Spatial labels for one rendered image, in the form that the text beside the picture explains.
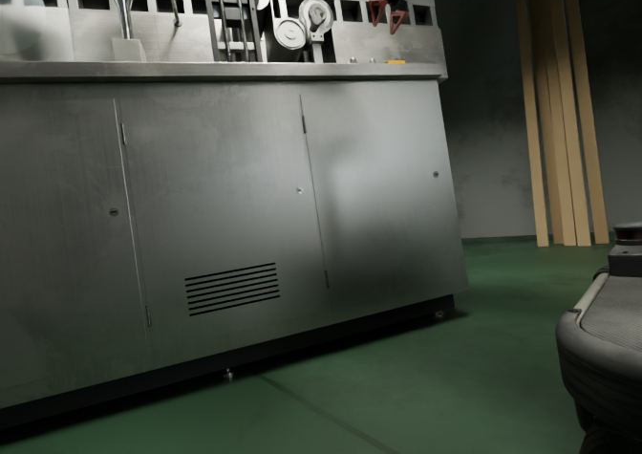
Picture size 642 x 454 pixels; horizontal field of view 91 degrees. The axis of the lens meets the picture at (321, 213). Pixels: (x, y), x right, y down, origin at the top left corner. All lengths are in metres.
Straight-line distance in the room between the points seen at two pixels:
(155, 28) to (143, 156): 0.93
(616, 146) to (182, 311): 3.09
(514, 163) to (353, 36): 2.04
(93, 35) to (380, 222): 1.44
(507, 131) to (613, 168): 0.82
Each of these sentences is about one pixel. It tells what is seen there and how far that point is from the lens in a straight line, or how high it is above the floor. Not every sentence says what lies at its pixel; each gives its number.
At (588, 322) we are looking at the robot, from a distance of 0.56.
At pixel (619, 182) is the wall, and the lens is 3.26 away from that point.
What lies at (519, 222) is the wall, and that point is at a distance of 3.42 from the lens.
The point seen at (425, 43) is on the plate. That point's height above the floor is 1.34.
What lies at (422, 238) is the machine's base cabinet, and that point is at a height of 0.31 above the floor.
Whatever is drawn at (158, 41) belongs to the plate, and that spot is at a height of 1.32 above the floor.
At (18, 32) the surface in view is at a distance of 1.40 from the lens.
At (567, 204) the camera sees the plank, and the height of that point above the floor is 0.28.
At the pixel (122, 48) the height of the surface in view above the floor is 1.13.
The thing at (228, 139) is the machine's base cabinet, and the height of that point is 0.69.
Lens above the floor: 0.43
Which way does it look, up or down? 1 degrees up
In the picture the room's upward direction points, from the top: 8 degrees counter-clockwise
